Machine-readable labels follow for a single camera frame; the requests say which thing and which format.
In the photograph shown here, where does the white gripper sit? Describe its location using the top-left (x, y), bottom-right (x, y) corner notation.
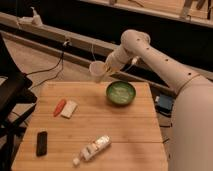
top-left (105, 45), bottom-right (134, 75)

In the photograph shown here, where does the white ceramic cup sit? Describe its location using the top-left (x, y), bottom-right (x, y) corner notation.
top-left (89, 61), bottom-right (106, 83)

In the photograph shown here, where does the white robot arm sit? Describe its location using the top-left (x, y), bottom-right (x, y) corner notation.
top-left (105, 29), bottom-right (213, 171)

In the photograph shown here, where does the green ceramic bowl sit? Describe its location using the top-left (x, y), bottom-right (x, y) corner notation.
top-left (106, 81), bottom-right (136, 106)

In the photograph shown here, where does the white rectangular block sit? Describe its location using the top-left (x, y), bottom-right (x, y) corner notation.
top-left (61, 101), bottom-right (77, 119)

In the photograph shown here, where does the orange carrot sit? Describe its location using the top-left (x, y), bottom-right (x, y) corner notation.
top-left (53, 99), bottom-right (66, 117)

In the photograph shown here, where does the blue power box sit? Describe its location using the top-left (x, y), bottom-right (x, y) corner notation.
top-left (155, 94), bottom-right (174, 113)

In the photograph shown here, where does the white plastic bottle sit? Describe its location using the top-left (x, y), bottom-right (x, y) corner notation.
top-left (73, 135), bottom-right (111, 166)

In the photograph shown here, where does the white device on ledge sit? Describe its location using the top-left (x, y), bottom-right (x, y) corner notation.
top-left (17, 7), bottom-right (43, 27)

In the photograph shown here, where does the black chair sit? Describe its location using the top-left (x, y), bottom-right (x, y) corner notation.
top-left (0, 33), bottom-right (37, 171)

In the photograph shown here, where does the black phone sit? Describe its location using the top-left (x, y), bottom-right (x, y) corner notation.
top-left (36, 131), bottom-right (47, 156)

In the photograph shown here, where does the black cable on left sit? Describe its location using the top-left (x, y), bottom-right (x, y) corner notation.
top-left (25, 39), bottom-right (72, 91)

